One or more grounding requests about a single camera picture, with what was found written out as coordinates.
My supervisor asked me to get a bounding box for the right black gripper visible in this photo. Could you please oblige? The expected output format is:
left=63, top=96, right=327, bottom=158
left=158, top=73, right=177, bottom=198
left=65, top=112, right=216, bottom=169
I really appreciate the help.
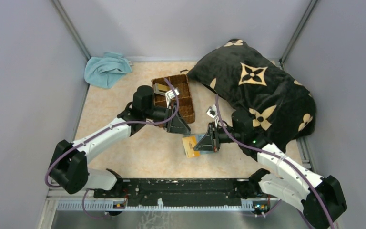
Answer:
left=194, top=121, right=243, bottom=152

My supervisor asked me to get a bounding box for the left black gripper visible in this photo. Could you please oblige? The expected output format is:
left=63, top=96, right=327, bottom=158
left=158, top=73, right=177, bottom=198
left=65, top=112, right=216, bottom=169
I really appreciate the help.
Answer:
left=144, top=102, right=191, bottom=135

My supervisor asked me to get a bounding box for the brown woven divided basket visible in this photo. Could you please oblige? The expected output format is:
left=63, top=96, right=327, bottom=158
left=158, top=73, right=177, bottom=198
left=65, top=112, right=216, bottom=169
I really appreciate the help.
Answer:
left=151, top=74, right=195, bottom=124

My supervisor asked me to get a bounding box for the green leather card holder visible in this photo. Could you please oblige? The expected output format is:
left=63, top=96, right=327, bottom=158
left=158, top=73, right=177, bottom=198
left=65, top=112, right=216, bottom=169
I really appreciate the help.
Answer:
left=191, top=134, right=220, bottom=155

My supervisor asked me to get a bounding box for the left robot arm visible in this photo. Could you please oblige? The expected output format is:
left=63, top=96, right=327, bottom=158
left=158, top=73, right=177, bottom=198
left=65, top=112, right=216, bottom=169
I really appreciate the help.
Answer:
left=45, top=85, right=191, bottom=198

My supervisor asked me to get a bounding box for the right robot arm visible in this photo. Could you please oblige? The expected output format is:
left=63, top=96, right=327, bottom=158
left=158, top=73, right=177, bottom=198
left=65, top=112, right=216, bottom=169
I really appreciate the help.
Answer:
left=192, top=106, right=347, bottom=229

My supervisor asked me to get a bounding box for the gold card stack in basket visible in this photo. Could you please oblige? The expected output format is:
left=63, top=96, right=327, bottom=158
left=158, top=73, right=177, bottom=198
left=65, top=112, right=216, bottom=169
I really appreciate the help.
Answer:
left=153, top=83, right=170, bottom=96

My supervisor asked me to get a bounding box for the black floral pillow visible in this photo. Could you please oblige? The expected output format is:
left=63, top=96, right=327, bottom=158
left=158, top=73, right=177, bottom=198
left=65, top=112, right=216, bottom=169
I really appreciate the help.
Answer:
left=187, top=38, right=317, bottom=150

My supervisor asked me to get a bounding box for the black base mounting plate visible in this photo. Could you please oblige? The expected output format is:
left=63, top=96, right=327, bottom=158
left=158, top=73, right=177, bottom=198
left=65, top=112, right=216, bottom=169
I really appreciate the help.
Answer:
left=94, top=178, right=268, bottom=199

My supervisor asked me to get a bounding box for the light blue cloth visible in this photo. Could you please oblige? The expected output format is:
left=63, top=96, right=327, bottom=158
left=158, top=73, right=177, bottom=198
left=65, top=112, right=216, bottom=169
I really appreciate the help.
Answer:
left=84, top=52, right=132, bottom=89

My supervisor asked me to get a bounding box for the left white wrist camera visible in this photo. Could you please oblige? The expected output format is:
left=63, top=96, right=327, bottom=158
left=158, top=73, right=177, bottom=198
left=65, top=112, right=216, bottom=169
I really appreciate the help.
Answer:
left=165, top=88, right=180, bottom=107

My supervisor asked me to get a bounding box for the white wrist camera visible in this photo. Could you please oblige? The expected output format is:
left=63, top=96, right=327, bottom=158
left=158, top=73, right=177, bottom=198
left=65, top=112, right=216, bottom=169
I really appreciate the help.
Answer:
left=206, top=105, right=219, bottom=127
left=165, top=88, right=180, bottom=107

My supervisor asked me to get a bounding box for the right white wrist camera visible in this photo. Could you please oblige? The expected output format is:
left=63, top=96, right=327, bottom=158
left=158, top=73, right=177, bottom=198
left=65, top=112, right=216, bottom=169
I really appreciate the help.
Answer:
left=206, top=105, right=219, bottom=127

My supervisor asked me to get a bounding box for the aluminium frame rail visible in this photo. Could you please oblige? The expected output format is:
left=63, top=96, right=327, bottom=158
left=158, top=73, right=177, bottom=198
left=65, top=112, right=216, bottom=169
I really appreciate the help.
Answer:
left=46, top=190, right=279, bottom=212

